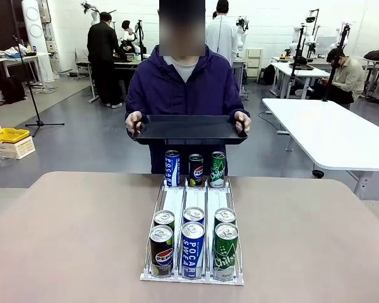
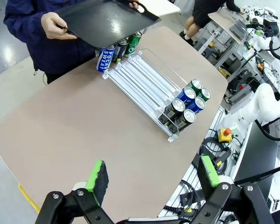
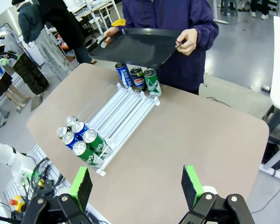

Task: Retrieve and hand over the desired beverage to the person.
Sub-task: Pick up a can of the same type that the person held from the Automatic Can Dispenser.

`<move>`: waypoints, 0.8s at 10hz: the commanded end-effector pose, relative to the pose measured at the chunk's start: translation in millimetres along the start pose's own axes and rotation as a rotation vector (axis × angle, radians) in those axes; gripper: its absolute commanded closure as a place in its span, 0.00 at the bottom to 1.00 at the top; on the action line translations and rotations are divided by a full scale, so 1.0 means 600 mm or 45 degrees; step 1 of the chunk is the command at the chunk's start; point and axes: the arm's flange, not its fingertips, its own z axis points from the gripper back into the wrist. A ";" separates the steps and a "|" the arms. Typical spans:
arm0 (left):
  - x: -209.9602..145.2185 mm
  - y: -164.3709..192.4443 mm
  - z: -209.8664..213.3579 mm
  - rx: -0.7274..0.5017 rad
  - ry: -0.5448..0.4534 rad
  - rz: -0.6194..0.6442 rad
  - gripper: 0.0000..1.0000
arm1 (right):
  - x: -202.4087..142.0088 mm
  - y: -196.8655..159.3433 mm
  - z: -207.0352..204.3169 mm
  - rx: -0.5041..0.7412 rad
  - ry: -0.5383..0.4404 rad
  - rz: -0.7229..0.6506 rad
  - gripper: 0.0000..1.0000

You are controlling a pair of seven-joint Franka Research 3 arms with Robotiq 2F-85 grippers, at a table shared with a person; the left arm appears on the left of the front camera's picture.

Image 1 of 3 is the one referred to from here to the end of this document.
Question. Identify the person in purple jacket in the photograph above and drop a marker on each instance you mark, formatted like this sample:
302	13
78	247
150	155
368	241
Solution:
183	94

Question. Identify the person's right hand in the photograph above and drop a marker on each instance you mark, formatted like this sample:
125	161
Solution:
134	121

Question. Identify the person in white coat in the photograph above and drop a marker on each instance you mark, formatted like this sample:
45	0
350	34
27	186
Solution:
221	34

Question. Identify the seated man beige shirt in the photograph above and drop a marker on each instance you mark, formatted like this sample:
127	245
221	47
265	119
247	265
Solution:
349	79

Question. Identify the white drawer cabinet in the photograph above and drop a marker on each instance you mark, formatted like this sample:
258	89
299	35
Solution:
254	63

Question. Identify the black tripod microphone stand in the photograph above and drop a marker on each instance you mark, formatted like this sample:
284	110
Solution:
34	107

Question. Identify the clear plastic bowl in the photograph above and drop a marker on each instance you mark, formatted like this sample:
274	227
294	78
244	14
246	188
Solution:
0	161

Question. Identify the white cluttered desk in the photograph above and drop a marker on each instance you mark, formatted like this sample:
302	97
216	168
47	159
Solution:
15	58

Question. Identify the white long desk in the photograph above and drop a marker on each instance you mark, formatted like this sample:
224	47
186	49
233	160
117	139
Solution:
298	72

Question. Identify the white tower air conditioner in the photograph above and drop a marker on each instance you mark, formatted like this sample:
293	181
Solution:
36	41

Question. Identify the person's right forearm purple sleeve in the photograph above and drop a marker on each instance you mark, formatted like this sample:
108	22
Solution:
134	107

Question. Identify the large white table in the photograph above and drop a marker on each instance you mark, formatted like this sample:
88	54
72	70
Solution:
328	132

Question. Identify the man in black clothes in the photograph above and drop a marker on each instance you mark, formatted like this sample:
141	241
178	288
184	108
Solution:
102	57

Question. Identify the black slim tripod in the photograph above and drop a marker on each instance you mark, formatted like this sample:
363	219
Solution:
140	38

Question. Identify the green Chilsung can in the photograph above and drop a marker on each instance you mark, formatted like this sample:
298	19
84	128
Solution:
225	216
217	172
225	255

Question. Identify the black Pepsi can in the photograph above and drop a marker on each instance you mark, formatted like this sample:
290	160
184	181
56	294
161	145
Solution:
196	172
164	217
161	252

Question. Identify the blue Pocari Sweat can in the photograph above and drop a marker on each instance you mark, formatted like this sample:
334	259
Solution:
172	168
193	252
193	215

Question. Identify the black floor bag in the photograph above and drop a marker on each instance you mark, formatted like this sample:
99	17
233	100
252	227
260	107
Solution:
13	90

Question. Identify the person's left hand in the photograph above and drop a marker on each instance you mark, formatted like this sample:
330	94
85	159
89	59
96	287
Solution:
242	121

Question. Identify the person's left forearm purple sleeve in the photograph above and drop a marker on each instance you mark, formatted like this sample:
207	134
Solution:
240	106

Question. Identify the black tripod pole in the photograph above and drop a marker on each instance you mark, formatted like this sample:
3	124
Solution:
334	63

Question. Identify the white plastic crate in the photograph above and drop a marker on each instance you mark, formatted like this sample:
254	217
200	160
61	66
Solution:
15	150

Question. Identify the white can dispenser rack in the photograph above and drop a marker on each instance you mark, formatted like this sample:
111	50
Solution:
173	202

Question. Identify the yellow plastic crate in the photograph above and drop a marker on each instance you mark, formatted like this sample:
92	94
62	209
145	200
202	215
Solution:
8	135

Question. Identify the black backpack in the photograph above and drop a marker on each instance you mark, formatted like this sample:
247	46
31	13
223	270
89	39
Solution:
376	55

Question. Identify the black serving tray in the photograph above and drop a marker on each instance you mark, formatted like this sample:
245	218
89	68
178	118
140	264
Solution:
189	129

